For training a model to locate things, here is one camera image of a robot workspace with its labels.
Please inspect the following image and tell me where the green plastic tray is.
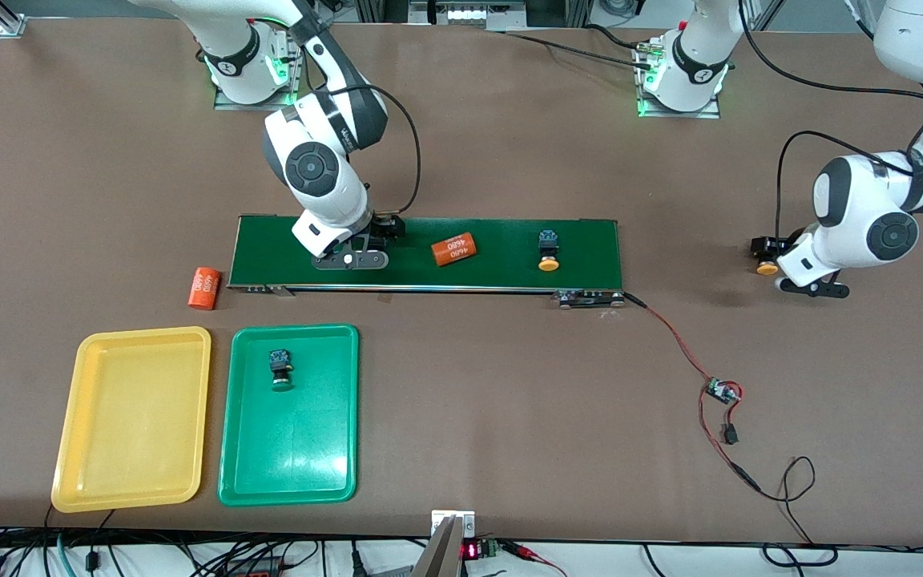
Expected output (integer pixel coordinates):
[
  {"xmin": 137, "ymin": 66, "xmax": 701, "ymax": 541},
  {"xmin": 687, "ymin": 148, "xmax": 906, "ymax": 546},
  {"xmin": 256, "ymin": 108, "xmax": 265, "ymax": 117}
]
[{"xmin": 217, "ymin": 323, "xmax": 360, "ymax": 508}]

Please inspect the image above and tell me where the yellow plastic tray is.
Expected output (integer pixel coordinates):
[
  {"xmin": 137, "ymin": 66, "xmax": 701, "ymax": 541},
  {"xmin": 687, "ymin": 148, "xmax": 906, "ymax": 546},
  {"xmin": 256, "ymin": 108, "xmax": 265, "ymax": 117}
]
[{"xmin": 50, "ymin": 325, "xmax": 212, "ymax": 514}]

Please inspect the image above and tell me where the orange cylinder white print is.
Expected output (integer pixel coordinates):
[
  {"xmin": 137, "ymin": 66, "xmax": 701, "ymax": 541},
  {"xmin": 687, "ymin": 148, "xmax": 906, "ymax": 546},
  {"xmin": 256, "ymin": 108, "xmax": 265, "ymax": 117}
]
[
  {"xmin": 430, "ymin": 232, "xmax": 480, "ymax": 268},
  {"xmin": 187, "ymin": 267, "xmax": 223, "ymax": 310}
]

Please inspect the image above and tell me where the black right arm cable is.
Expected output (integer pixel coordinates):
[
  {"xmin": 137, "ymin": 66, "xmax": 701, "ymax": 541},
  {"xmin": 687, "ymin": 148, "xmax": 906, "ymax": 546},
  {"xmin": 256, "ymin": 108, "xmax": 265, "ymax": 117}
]
[{"xmin": 301, "ymin": 48, "xmax": 422, "ymax": 219}]

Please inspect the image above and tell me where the yellow mushroom push button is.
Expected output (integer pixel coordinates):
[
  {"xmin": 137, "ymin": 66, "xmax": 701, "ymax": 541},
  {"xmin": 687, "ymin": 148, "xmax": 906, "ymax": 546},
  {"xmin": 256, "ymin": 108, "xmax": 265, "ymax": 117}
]
[
  {"xmin": 754, "ymin": 237, "xmax": 781, "ymax": 277},
  {"xmin": 536, "ymin": 229, "xmax": 562, "ymax": 272}
]

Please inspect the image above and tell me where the red clip lead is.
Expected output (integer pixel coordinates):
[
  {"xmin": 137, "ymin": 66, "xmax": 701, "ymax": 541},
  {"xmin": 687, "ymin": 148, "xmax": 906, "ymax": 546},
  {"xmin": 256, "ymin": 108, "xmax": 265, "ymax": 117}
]
[{"xmin": 506, "ymin": 541, "xmax": 568, "ymax": 577}]

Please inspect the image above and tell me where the white power strip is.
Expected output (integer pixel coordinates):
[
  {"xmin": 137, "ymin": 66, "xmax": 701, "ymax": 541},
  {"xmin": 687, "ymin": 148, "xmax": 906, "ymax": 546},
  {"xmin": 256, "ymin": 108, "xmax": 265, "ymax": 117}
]
[{"xmin": 409, "ymin": 0, "xmax": 528, "ymax": 29}]

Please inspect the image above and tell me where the green belt conveyor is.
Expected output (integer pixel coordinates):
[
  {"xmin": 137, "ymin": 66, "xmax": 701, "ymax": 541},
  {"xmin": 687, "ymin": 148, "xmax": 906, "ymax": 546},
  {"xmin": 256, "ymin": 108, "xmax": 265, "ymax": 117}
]
[{"xmin": 227, "ymin": 215, "xmax": 627, "ymax": 310}]

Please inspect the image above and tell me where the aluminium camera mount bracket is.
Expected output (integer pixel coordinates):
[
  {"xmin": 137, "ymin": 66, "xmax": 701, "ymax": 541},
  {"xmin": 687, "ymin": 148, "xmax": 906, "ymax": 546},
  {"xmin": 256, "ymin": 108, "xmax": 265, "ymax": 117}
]
[{"xmin": 411, "ymin": 510, "xmax": 477, "ymax": 577}]

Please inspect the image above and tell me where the black base supply cable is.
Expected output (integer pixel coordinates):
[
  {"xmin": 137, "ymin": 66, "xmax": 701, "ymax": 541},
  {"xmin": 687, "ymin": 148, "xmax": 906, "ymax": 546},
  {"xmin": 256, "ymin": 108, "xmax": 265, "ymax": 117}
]
[{"xmin": 498, "ymin": 22, "xmax": 659, "ymax": 71}]

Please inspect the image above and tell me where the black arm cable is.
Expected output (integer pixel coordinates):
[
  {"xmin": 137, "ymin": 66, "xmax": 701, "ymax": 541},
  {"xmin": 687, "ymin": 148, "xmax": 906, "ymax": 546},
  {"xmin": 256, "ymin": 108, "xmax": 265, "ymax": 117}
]
[
  {"xmin": 301, "ymin": 48, "xmax": 422, "ymax": 219},
  {"xmin": 736, "ymin": 0, "xmax": 923, "ymax": 241}
]

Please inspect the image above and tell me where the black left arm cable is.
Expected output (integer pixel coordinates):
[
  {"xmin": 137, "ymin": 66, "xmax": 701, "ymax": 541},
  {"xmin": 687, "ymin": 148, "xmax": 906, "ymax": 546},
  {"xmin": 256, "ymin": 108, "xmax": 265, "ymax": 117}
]
[{"xmin": 736, "ymin": 0, "xmax": 923, "ymax": 241}]

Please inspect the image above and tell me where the thin black power cable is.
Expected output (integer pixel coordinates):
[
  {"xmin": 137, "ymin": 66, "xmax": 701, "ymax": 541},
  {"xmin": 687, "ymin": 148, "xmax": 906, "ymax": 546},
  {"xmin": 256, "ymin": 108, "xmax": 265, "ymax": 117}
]
[{"xmin": 738, "ymin": 455, "xmax": 839, "ymax": 568}]

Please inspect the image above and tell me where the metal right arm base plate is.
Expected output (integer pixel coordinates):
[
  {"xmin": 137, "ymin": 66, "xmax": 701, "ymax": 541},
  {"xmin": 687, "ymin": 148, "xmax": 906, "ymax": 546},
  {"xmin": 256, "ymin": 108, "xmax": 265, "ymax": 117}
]
[{"xmin": 213, "ymin": 22, "xmax": 306, "ymax": 111}]

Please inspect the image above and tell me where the red black motor wire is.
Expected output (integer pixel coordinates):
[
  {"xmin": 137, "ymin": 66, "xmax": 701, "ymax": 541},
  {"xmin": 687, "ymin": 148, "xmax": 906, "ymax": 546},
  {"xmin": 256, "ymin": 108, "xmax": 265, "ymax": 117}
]
[{"xmin": 622, "ymin": 293, "xmax": 763, "ymax": 494}]

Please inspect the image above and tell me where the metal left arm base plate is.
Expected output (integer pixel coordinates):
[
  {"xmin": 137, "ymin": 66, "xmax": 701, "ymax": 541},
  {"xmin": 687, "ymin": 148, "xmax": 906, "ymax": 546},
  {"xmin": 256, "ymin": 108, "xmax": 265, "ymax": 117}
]
[{"xmin": 636, "ymin": 40, "xmax": 723, "ymax": 119}]

